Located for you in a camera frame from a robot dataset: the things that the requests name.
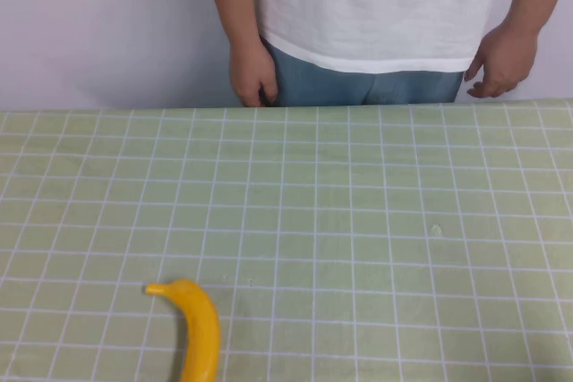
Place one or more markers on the person's right hand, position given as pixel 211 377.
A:
pixel 250 69

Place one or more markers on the person's left hand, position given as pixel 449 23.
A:
pixel 506 60

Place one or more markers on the yellow banana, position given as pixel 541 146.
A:
pixel 202 324

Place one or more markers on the blue jeans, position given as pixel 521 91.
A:
pixel 349 87

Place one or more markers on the white t-shirt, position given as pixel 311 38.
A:
pixel 371 6

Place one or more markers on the green checked tablecloth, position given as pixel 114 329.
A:
pixel 358 221

